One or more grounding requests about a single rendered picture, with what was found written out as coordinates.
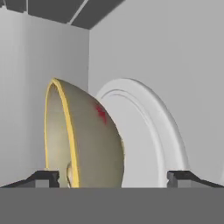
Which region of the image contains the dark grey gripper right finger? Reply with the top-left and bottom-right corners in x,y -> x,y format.
166,170 -> 224,189

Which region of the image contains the beige bowl with yellow rim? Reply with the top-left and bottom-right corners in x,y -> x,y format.
44,77 -> 126,189

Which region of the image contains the grey microwave oven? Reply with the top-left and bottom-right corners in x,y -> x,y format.
0,0 -> 224,189

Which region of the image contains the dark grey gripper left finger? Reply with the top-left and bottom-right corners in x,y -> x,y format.
0,169 -> 61,189

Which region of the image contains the white round microwave turntable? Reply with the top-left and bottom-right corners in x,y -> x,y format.
94,77 -> 191,189

